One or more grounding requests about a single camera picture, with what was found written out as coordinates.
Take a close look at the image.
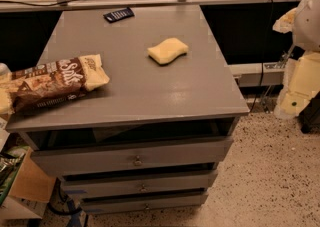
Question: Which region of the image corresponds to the grey drawer cabinet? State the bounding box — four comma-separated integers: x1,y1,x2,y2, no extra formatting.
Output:
5,4,251,216

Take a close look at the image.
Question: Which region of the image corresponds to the green snack bag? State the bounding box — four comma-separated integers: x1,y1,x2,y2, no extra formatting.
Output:
0,146,28,205

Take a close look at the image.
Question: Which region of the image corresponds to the top grey drawer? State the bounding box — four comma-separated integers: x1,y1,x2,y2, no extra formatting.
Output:
31,137,233,177

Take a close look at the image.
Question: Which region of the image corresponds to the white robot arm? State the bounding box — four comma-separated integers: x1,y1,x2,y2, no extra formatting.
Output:
273,0,320,119

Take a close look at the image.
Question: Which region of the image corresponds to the cardboard box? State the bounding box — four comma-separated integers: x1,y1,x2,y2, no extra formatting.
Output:
0,149,56,220

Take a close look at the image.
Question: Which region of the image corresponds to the middle grey drawer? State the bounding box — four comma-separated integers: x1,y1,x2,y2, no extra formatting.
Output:
62,170,217,199

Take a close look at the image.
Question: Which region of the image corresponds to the grey drawer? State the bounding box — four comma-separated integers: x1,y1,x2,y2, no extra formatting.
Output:
62,170,217,199
31,137,233,177
81,189,208,214

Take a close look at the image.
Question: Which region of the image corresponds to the brown sea salt chip bag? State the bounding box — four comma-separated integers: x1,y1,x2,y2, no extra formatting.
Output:
0,54,110,115

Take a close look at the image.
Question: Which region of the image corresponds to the bottom grey drawer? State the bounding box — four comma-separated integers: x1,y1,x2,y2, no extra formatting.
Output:
81,189,208,214

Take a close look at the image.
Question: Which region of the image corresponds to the yellow sponge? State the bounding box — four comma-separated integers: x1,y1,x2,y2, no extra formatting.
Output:
147,38,189,65

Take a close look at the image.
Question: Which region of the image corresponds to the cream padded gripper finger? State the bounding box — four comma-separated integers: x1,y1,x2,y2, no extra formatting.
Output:
274,52,320,119

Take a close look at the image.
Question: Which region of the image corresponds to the dark blue rxbar blueberry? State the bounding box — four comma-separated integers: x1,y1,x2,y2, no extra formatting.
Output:
103,7,135,23

